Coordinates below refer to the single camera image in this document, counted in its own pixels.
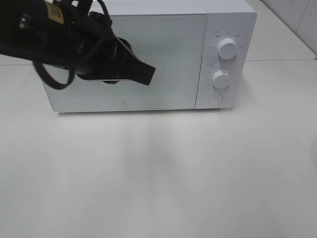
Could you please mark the white microwave door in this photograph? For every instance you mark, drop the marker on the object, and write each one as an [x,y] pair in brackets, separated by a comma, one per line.
[172,44]

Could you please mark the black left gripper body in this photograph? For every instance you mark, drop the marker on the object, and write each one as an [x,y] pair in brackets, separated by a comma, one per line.
[111,58]

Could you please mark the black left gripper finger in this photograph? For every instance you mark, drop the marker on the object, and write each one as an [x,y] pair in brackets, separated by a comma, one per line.
[135,69]

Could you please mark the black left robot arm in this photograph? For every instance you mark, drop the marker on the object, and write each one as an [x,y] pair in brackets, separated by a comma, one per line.
[65,39]

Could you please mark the white microwave oven body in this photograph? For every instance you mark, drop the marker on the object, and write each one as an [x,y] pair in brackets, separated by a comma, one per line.
[235,18]

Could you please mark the round door release button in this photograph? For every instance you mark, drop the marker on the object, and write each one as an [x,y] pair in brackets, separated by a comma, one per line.
[215,99]

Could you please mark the white control knob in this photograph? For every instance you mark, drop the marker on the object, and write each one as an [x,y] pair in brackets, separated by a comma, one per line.
[220,79]
[227,48]

